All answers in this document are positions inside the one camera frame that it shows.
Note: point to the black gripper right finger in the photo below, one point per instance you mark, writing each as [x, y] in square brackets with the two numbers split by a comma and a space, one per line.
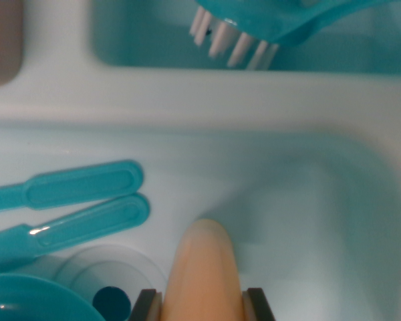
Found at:
[257, 307]

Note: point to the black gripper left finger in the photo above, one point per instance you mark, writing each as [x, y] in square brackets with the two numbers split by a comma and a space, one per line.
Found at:
[147, 307]

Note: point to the cream detergent bottle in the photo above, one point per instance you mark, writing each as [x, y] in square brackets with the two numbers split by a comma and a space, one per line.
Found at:
[204, 267]

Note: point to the clear round sink drain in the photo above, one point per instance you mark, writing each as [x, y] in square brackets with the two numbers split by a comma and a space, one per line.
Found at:
[120, 257]

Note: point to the light blue toy sink unit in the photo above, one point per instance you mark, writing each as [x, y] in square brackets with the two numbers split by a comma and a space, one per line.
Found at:
[220, 100]

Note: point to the teal plastic knife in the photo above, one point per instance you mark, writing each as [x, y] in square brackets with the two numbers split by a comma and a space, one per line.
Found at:
[103, 214]

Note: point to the teal plastic plate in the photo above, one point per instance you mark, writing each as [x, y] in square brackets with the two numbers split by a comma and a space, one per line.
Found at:
[36, 301]

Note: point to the teal plastic fork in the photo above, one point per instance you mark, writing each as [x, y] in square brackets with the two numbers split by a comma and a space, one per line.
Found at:
[87, 184]

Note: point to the teal dish brush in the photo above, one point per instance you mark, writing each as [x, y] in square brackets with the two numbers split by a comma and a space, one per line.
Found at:
[254, 16]

